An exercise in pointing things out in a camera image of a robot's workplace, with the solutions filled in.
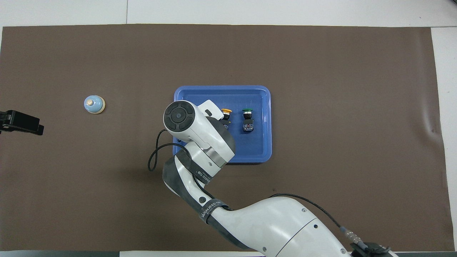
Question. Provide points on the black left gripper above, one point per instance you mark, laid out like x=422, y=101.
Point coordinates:
x=19, y=121

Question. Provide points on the light blue desk bell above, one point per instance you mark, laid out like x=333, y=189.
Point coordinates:
x=94, y=104

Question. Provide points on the yellow push button switch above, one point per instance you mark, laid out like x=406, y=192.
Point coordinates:
x=226, y=113

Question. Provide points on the green push button switch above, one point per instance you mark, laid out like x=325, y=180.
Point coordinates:
x=247, y=121

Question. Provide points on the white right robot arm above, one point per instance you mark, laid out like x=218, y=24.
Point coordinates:
x=267, y=225

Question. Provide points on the blue plastic tray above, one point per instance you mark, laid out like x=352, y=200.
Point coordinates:
x=257, y=150

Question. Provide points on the brown table mat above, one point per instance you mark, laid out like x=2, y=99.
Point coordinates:
x=339, y=107

